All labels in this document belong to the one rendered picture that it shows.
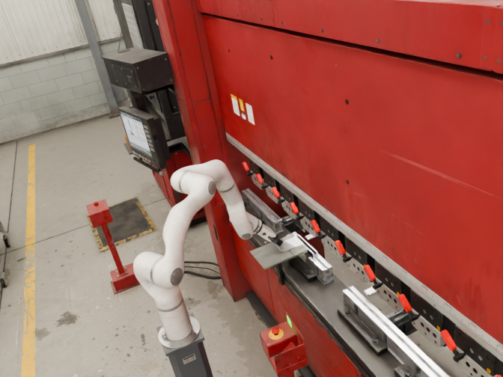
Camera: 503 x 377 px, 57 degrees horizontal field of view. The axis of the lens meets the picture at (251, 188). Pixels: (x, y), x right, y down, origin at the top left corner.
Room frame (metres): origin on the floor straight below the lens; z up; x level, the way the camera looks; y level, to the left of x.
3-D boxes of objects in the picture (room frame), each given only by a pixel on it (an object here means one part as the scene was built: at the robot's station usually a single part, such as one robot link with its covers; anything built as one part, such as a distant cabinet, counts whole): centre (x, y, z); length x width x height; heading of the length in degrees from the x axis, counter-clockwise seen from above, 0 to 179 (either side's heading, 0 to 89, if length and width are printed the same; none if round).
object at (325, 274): (2.01, -0.24, 0.92); 0.39 x 0.06 x 0.10; 20
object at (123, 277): (3.29, 1.25, 0.41); 0.25 x 0.20 x 0.83; 110
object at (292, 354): (1.60, -0.01, 0.75); 0.20 x 0.16 x 0.18; 15
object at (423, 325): (1.14, -0.55, 1.26); 0.15 x 0.09 x 0.17; 20
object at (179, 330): (1.55, 0.44, 1.09); 0.19 x 0.19 x 0.18
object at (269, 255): (2.01, -0.08, 1.00); 0.26 x 0.18 x 0.01; 110
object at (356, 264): (1.52, -0.41, 1.26); 0.15 x 0.09 x 0.17; 20
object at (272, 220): (2.58, -0.04, 0.92); 0.50 x 0.06 x 0.10; 20
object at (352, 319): (1.47, -0.37, 0.89); 0.30 x 0.05 x 0.03; 20
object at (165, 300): (1.57, 0.46, 1.30); 0.19 x 0.12 x 0.24; 50
